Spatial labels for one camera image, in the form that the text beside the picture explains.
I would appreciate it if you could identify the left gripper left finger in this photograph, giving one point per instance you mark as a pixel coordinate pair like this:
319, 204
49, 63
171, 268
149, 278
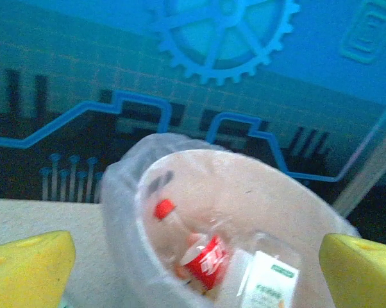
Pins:
29, 272

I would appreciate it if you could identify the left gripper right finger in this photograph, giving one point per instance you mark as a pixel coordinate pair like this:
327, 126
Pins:
359, 276

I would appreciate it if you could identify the clear bottle white green label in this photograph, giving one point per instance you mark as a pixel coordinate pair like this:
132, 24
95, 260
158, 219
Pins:
266, 282

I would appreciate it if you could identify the red cola label bottle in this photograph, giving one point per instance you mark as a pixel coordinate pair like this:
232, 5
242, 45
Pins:
209, 260

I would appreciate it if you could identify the white bin with plastic liner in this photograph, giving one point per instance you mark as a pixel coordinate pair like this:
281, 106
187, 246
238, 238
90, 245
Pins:
119, 199

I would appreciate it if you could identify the aluminium frame post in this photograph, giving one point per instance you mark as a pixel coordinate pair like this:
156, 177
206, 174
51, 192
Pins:
366, 174

